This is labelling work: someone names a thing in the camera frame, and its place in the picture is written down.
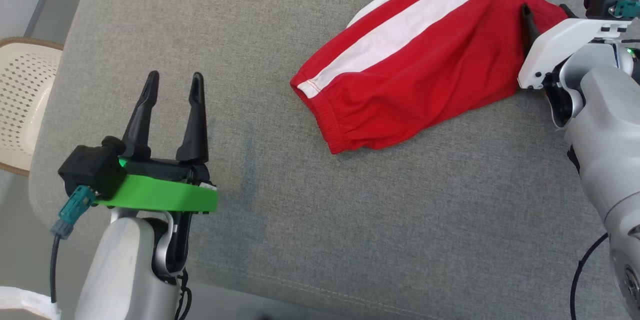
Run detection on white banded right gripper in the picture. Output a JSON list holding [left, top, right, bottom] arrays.
[[517, 3, 633, 91]]

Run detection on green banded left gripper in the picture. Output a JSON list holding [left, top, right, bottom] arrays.
[[95, 71, 219, 213]]

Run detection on red shorts with white stripe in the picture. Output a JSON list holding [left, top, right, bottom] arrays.
[[290, 0, 571, 155]]

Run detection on cream perforated laundry basket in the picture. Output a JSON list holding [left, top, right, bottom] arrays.
[[0, 37, 64, 177]]

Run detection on right camera cable teal plug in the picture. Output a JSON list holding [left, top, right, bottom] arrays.
[[614, 0, 640, 18]]

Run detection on camera cable teal plug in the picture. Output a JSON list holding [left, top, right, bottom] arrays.
[[50, 185, 96, 306], [614, 0, 640, 18]]

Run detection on left camera cable teal plug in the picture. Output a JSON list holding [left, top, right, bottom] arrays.
[[50, 185, 96, 306]]

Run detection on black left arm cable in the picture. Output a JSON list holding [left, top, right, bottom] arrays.
[[172, 270, 194, 320]]

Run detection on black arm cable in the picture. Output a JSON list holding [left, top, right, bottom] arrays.
[[570, 232, 608, 320], [172, 270, 194, 320]]

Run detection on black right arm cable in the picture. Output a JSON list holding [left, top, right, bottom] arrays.
[[570, 232, 608, 320]]

